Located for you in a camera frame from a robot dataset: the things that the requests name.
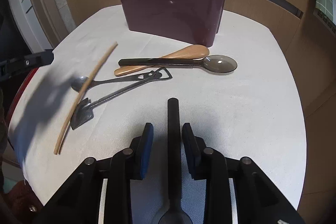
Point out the maroon plastic utensil caddy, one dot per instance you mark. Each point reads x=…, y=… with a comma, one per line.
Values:
x=190, y=21

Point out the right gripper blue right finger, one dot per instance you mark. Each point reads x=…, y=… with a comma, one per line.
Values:
x=194, y=147

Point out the dark metal shovel spoon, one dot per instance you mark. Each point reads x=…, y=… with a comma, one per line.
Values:
x=84, y=109

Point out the smoky translucent plastic spoon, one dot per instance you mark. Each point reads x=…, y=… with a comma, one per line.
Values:
x=212, y=63

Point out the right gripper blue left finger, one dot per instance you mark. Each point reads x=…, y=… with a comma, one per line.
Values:
x=141, y=147

